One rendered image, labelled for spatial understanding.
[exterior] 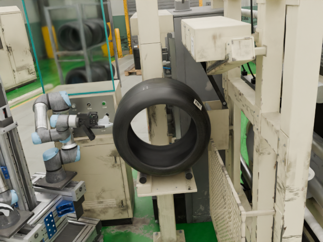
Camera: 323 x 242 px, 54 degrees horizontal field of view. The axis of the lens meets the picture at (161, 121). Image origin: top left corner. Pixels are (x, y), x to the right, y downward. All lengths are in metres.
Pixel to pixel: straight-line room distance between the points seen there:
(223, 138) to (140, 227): 1.26
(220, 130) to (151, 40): 0.75
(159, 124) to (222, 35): 0.94
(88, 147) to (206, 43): 1.54
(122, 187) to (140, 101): 1.25
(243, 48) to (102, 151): 1.63
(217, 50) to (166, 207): 1.45
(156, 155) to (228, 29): 1.04
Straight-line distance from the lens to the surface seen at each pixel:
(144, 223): 3.03
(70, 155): 2.39
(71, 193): 2.43
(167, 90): 1.72
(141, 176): 1.93
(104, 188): 2.82
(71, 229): 2.83
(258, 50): 1.47
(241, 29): 1.44
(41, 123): 2.07
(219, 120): 2.13
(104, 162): 2.68
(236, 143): 2.24
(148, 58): 2.03
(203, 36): 1.41
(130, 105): 1.73
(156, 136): 2.20
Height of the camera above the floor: 1.92
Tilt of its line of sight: 22 degrees down
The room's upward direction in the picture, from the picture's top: 5 degrees counter-clockwise
